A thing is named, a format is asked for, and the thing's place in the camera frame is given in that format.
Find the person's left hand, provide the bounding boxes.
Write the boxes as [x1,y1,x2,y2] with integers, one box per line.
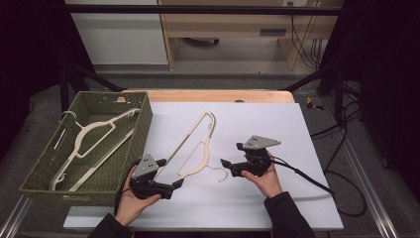
[114,165,162,228]

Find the yellow and black tool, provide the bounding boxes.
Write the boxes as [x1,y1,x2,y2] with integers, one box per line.
[305,96,325,112]

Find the aluminium rail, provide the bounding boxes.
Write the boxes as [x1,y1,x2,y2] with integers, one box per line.
[321,98,401,238]
[0,194,33,238]

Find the black hanging cables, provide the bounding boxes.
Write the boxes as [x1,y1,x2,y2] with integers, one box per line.
[286,1,324,70]

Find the beige plastic clothes hanger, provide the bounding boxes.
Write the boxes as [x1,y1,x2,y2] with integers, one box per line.
[49,108,142,192]
[153,111,230,184]

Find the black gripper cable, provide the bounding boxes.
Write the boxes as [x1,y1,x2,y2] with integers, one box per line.
[268,155,368,218]
[113,158,144,216]

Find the white paper sheet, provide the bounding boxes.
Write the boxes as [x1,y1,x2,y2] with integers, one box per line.
[62,101,345,232]

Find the black floor cables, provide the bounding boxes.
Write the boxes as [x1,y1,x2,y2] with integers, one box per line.
[310,82,365,154]

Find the black horizontal frame bar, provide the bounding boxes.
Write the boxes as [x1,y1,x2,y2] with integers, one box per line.
[63,4,345,16]

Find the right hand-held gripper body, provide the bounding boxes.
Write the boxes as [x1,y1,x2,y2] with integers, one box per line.
[231,134,282,179]

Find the green woven basket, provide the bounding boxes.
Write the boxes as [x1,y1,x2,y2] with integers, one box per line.
[19,90,154,208]

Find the person's right hand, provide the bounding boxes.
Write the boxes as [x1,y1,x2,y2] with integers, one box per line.
[240,150,284,199]

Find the light wooden desk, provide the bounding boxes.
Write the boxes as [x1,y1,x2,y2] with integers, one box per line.
[157,0,345,71]

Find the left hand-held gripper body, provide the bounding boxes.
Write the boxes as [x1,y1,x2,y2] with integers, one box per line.
[129,152,175,200]

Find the black curtain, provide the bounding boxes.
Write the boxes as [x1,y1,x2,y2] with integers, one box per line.
[320,0,420,201]
[0,0,95,162]

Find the black metal stand legs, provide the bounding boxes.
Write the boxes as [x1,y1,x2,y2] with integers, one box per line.
[280,63,347,124]
[58,61,127,117]

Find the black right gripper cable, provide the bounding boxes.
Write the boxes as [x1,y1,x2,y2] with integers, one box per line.
[268,155,368,218]

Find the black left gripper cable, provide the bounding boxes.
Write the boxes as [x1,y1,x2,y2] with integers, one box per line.
[113,158,144,216]

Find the white cabinet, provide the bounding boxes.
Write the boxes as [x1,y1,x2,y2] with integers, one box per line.
[63,0,169,66]

